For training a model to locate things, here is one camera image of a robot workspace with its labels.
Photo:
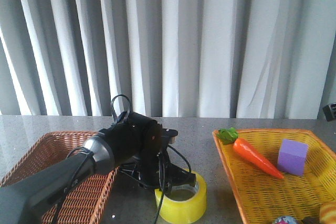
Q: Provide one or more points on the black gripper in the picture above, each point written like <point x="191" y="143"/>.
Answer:
<point x="159" y="173"/>

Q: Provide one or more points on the yellow tape roll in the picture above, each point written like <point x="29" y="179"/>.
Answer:
<point x="185" y="204"/>

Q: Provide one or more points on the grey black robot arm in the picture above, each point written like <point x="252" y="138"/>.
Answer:
<point x="131" y="135"/>

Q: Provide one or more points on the orange toy carrot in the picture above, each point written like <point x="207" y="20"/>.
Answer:
<point x="245" y="150"/>

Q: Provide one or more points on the brown wicker basket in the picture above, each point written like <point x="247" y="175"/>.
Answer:
<point x="87" y="202"/>

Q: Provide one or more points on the colourful patterned ball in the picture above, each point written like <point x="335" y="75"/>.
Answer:
<point x="285" y="220"/>

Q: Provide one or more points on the purple foam cube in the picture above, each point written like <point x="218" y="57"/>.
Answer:
<point x="292" y="157"/>

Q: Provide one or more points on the grey pleated curtain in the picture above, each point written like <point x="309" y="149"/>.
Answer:
<point x="256" y="59"/>

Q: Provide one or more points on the yellow bread toy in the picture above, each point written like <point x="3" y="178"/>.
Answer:
<point x="327" y="213"/>

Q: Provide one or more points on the black box at edge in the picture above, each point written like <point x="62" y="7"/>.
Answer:
<point x="329" y="111"/>

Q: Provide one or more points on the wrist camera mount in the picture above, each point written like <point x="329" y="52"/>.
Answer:
<point x="167" y="137"/>

